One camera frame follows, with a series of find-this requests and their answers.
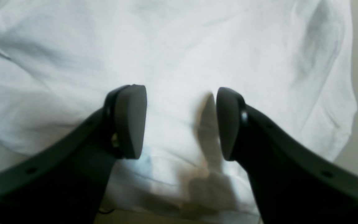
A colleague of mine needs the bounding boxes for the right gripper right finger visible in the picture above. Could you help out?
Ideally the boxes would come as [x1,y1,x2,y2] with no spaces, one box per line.
[216,87,358,224]

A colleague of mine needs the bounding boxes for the white printed T-shirt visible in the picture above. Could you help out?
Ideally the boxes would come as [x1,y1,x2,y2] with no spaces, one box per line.
[0,0,357,214]

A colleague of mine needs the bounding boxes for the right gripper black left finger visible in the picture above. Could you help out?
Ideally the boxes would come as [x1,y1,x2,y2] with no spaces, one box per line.
[0,85,147,224]

